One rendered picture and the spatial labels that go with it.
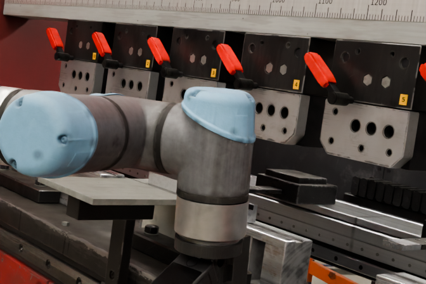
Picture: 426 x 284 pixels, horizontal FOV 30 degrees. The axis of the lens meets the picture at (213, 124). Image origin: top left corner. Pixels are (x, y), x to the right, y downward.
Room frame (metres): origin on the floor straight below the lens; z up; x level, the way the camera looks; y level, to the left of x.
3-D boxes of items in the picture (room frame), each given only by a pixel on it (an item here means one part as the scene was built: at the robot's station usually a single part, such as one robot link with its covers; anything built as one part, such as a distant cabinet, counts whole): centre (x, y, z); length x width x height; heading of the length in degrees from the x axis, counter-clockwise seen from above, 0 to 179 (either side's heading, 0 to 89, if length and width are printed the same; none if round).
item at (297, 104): (1.27, -0.11, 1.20); 0.15 x 0.09 x 0.17; 40
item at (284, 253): (1.36, -0.03, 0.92); 0.39 x 0.06 x 0.10; 40
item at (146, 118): (0.83, 0.09, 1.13); 0.11 x 0.11 x 0.08; 68
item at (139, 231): (1.34, 0.02, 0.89); 0.30 x 0.05 x 0.03; 40
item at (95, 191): (1.31, 0.12, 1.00); 0.26 x 0.18 x 0.01; 130
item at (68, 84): (1.73, 0.27, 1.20); 0.15 x 0.09 x 0.17; 40
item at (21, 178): (1.83, 0.43, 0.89); 0.30 x 0.05 x 0.03; 40
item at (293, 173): (1.51, -0.12, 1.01); 0.26 x 0.12 x 0.05; 130
